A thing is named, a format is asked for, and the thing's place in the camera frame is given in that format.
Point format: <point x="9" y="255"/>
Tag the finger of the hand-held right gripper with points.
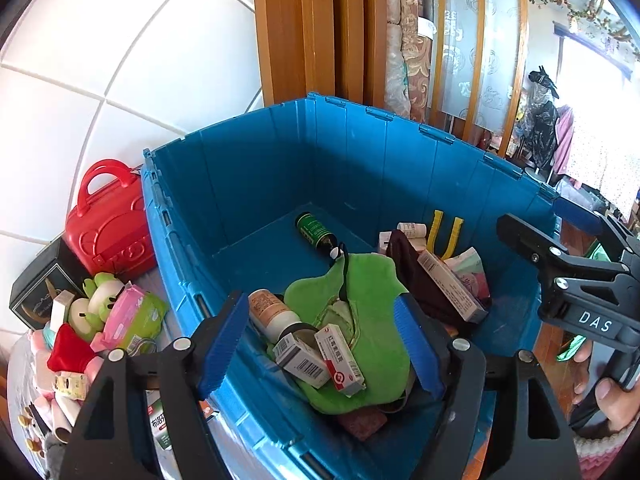
<point x="580" y="215"/>
<point x="525" y="240"/>

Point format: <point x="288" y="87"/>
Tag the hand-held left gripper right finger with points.
<point x="415" y="350"/>

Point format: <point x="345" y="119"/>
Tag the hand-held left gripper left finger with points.
<point x="225" y="345"/>

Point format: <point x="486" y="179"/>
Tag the white pill bottle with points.
<point x="272" y="316"/>

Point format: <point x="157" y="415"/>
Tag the green plush eye mask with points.
<point x="370" y="310"/>

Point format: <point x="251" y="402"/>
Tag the pink mint packet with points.
<point x="472" y="272"/>

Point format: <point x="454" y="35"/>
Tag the dark maroon cloth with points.
<point x="420" y="285"/>

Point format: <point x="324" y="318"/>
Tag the long white medicine box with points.
<point x="450" y="287"/>

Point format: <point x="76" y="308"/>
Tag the red white medicine box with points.
<point x="340" y="360"/>

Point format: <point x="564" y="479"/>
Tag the white barcode medicine box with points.
<point x="300" y="360"/>

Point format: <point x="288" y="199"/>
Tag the yellow duck snowball clamp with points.
<point x="442" y="232"/>

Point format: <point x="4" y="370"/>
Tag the pink sponge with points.
<point x="362" y="423"/>

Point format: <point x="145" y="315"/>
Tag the small white bottle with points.
<point x="412" y="230"/>

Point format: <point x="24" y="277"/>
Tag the dark green bottle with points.
<point x="314" y="230"/>

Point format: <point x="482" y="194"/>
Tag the blue plastic crate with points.
<point x="350" y="160"/>

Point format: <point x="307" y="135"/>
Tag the grey plush toy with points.
<point x="52" y="460"/>

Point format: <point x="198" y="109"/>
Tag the person's right forearm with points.
<point x="600" y="447"/>

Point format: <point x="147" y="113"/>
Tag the person's right hand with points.
<point x="617" y="407"/>

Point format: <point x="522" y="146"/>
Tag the green plastic bag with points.
<point x="572" y="350"/>

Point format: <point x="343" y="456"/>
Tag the pink hanging garment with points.
<point x="565" y="135"/>

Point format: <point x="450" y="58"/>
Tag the pink green wipes pack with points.
<point x="130" y="317"/>

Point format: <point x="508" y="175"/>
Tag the dark hanging garment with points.
<point x="542" y="120"/>

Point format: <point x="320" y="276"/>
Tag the long green medicine box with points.
<point x="160" y="427"/>

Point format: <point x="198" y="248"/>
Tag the green frog plush toy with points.
<point x="97" y="302"/>

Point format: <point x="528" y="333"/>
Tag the red plush toy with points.
<point x="72" y="350"/>

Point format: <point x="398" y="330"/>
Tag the small yellow white box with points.
<point x="71" y="386"/>

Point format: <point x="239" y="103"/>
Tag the red plastic carry case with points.
<point x="112" y="225"/>

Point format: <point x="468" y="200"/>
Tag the teal plush toy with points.
<point x="47" y="336"/>

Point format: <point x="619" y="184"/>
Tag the white cardboard tube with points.
<point x="60" y="417"/>

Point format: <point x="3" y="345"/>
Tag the pink white paper box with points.
<point x="40" y="362"/>

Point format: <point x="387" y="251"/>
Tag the black gift box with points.
<point x="37" y="290"/>

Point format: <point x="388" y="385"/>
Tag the frosted glass door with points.
<point x="475" y="45"/>

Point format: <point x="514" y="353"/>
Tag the yellow brown bear plush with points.
<point x="28" y="425"/>

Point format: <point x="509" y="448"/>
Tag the vine decoration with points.
<point x="585" y="0"/>

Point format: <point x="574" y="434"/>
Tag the rolled patterned carpet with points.
<point x="415" y="35"/>
<point x="394" y="60"/>

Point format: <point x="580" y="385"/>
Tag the wooden door frame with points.
<point x="310" y="25"/>

